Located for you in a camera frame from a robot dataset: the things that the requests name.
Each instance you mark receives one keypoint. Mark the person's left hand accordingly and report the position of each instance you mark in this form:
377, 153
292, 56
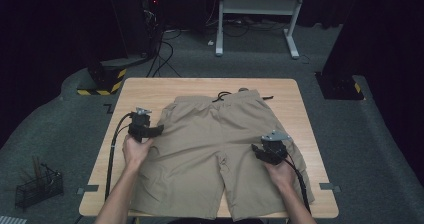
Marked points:
135, 152

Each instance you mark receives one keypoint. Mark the yellow-black striped stand base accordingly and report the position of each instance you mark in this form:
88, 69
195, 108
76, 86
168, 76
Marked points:
106, 82

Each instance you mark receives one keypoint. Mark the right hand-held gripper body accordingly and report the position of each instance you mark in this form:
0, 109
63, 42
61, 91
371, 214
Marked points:
275, 149

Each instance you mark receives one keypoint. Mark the dark equipment rack red light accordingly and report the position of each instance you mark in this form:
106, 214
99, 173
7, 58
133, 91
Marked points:
151, 17

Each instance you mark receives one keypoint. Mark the white metal desk frame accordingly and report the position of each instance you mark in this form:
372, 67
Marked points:
256, 6

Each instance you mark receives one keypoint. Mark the person's right hand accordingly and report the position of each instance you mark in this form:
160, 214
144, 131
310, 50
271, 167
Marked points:
282, 175

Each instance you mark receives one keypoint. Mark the dark curtain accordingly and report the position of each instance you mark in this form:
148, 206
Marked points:
383, 34
40, 34

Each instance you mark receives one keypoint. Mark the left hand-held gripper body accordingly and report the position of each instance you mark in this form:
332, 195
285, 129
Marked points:
139, 125

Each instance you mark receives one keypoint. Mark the grey table edge bracket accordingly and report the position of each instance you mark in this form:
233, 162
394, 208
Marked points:
329, 186
88, 189

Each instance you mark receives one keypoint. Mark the black stand base yellow mark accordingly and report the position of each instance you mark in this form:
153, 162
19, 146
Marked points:
336, 87

